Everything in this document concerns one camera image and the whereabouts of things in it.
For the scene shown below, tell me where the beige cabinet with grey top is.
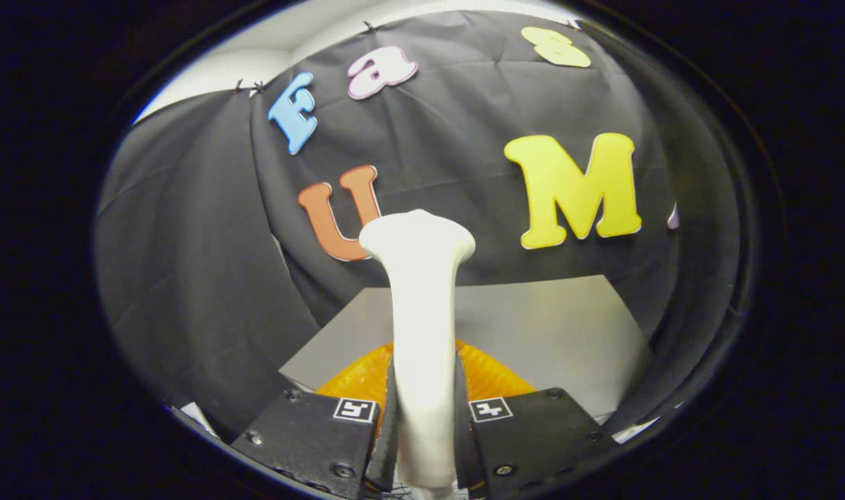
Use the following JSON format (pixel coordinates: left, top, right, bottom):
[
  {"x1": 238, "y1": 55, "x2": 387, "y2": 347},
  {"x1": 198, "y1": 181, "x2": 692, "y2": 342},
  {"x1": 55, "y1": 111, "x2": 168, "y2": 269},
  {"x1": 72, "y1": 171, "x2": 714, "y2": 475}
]
[{"x1": 280, "y1": 274, "x2": 652, "y2": 421}]

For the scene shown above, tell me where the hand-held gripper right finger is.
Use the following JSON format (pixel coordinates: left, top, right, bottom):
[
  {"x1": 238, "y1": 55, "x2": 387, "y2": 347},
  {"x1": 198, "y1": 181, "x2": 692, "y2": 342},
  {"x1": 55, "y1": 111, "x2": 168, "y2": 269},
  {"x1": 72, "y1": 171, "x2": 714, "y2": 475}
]
[{"x1": 453, "y1": 340, "x2": 621, "y2": 499}]

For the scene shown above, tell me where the white garment steamer handle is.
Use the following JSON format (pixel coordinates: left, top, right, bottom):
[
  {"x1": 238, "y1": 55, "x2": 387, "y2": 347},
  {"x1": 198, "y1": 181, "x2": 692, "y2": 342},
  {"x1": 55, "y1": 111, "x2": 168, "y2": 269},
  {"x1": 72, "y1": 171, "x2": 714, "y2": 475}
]
[{"x1": 359, "y1": 209, "x2": 476, "y2": 500}]

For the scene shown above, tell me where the black backdrop cloth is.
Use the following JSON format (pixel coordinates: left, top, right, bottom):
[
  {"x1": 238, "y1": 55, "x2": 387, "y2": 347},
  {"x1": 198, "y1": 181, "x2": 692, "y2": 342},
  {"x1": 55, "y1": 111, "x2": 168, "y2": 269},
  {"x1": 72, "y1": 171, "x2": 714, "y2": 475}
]
[{"x1": 94, "y1": 10, "x2": 742, "y2": 445}]

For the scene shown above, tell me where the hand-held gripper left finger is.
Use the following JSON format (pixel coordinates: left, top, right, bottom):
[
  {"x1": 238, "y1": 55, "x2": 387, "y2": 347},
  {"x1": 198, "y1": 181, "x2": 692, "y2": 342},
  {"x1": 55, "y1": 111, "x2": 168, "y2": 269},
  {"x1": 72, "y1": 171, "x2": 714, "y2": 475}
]
[{"x1": 231, "y1": 340, "x2": 400, "y2": 500}]

